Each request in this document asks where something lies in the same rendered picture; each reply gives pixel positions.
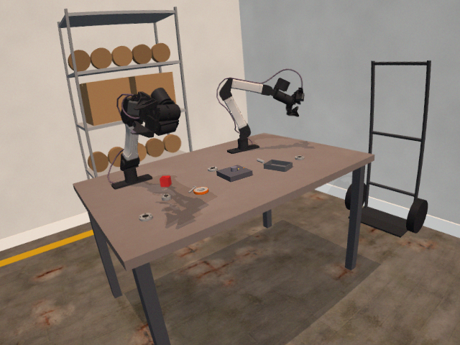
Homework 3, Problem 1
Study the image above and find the red block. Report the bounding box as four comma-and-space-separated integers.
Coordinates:
160, 175, 172, 187

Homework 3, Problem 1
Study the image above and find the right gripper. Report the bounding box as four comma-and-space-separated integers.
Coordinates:
131, 91, 170, 138

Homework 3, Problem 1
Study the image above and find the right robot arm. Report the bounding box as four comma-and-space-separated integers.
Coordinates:
111, 88, 181, 190

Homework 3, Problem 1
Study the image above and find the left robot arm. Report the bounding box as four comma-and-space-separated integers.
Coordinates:
219, 78, 304, 154

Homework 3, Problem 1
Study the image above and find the white flange with orange rim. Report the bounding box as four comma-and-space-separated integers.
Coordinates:
193, 187, 208, 195

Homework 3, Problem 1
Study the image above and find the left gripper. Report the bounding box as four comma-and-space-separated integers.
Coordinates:
281, 92, 301, 117

